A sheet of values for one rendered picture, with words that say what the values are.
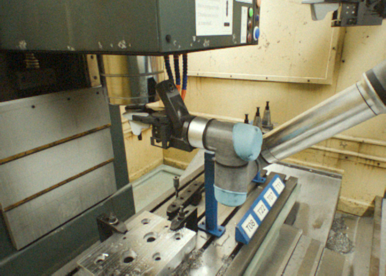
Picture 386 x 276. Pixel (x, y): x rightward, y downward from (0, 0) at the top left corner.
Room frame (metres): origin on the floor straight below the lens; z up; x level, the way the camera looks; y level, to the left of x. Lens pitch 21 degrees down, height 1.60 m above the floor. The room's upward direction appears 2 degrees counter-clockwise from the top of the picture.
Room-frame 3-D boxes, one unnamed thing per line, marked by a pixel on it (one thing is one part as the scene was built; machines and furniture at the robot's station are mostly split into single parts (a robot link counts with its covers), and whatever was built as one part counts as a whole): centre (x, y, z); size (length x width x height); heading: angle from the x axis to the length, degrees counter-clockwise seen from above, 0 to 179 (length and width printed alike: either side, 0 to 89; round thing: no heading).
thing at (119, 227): (0.77, 0.29, 0.97); 0.13 x 0.03 x 0.15; 55
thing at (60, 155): (0.95, 0.52, 1.16); 0.48 x 0.05 x 0.51; 145
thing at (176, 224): (0.79, 0.05, 0.97); 0.13 x 0.03 x 0.15; 145
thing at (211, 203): (0.84, -0.06, 1.05); 0.10 x 0.05 x 0.30; 55
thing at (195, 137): (0.59, -0.02, 1.39); 0.08 x 0.05 x 0.08; 145
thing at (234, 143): (0.54, -0.08, 1.39); 0.11 x 0.08 x 0.09; 55
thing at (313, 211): (1.23, -0.22, 0.75); 0.89 x 0.70 x 0.26; 55
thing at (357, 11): (0.80, -0.45, 1.65); 0.12 x 0.08 x 0.09; 85
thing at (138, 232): (0.67, 0.18, 0.96); 0.29 x 0.23 x 0.05; 145
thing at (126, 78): (0.70, 0.15, 1.51); 0.16 x 0.16 x 0.12
